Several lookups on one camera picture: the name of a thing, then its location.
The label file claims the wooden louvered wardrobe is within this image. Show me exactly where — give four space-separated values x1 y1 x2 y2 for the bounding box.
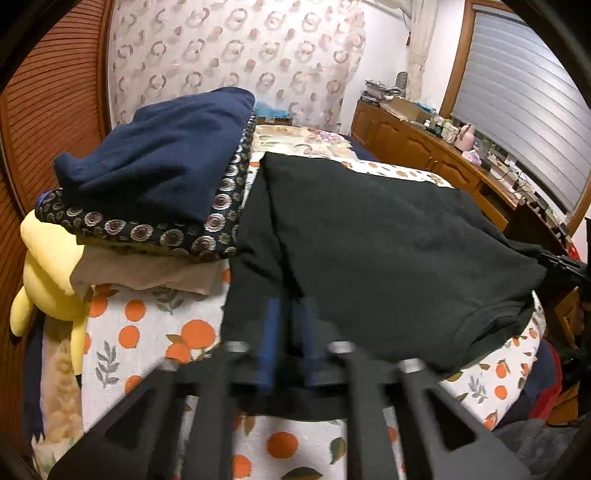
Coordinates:
0 0 118 352

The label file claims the wooden cabinet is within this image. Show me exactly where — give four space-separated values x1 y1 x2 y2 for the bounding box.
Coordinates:
351 99 573 259

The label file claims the yellow plush toy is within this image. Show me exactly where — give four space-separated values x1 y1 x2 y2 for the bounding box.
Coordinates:
9 210 95 377

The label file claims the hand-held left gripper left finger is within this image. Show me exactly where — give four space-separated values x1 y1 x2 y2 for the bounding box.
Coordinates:
48 296 289 480

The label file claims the circle patterned curtain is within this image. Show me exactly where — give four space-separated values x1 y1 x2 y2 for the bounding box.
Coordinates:
105 0 368 134

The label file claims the floral quilt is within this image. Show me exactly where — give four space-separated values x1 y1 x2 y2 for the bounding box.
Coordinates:
249 124 365 162

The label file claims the stack of folded clothes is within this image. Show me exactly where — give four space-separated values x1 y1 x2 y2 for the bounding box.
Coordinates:
362 78 402 102

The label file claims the dark blue bedsheet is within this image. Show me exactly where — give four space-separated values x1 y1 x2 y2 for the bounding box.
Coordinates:
344 134 384 163

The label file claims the wooden window frame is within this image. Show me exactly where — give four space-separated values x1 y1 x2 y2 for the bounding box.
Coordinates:
441 0 591 236

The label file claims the red cloth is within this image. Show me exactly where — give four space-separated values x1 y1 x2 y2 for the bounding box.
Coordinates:
538 351 585 418

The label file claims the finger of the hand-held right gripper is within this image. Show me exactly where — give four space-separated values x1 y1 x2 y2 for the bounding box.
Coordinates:
540 251 591 283

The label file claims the pink kettle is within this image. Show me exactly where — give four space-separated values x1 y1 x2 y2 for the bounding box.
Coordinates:
455 124 476 153

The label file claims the cardboard box with blue bag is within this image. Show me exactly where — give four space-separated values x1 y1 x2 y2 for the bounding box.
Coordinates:
253 99 294 126

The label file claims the open cardboard box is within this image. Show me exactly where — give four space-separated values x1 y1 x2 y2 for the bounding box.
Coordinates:
385 96 423 121

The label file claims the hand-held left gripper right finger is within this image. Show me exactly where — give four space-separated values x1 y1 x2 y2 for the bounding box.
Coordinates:
293 298 532 480

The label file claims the black printed t-shirt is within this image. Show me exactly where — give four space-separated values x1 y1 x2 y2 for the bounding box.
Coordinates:
221 151 548 421

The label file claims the orange print bedsheet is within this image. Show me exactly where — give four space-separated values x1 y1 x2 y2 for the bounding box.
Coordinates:
41 157 548 480

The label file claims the cluster of toiletry bottles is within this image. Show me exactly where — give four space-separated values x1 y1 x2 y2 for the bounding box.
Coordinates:
425 115 455 139

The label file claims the grey cloth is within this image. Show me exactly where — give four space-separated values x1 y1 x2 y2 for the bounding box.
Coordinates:
489 415 578 480

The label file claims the navy blue folded garment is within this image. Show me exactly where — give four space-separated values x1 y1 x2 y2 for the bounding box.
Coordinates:
53 87 257 223

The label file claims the grey window blind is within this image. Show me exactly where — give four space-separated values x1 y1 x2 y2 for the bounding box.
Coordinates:
450 9 585 213

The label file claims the beige cloth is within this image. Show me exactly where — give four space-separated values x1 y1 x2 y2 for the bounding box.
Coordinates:
69 244 220 296

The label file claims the white lace curtain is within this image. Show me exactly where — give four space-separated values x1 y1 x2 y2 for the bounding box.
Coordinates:
406 0 439 100

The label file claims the dark floral patterned cloth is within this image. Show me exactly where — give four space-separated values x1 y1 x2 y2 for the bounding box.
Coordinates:
34 115 259 264

